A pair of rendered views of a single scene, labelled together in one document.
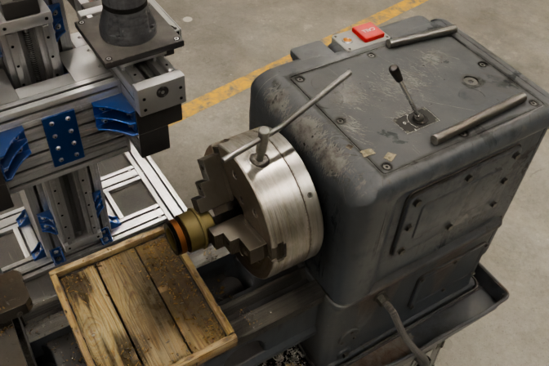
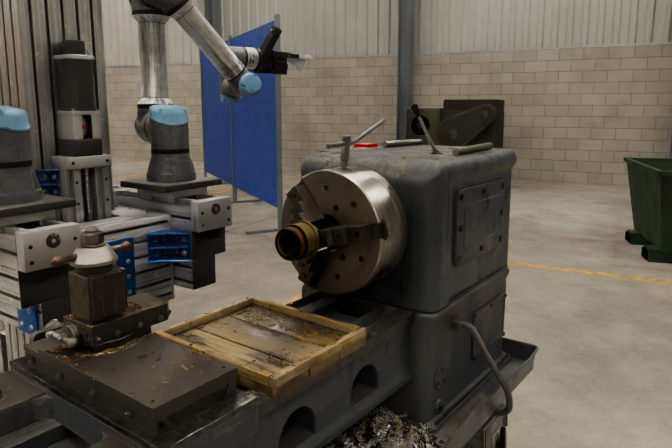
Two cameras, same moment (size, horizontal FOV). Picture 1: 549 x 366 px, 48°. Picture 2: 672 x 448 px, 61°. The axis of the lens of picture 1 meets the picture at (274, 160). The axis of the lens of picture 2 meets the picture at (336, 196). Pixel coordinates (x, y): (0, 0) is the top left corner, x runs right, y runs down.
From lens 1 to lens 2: 98 cm
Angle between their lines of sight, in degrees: 39
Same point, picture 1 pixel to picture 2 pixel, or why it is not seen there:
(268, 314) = (377, 327)
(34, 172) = not seen: hidden behind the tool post
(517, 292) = (528, 427)
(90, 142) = (141, 280)
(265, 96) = (318, 165)
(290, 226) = (385, 207)
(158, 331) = (288, 345)
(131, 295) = (246, 334)
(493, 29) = not seen: hidden behind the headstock
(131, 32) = (180, 169)
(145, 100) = (202, 214)
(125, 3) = (176, 143)
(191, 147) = not seen: hidden behind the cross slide
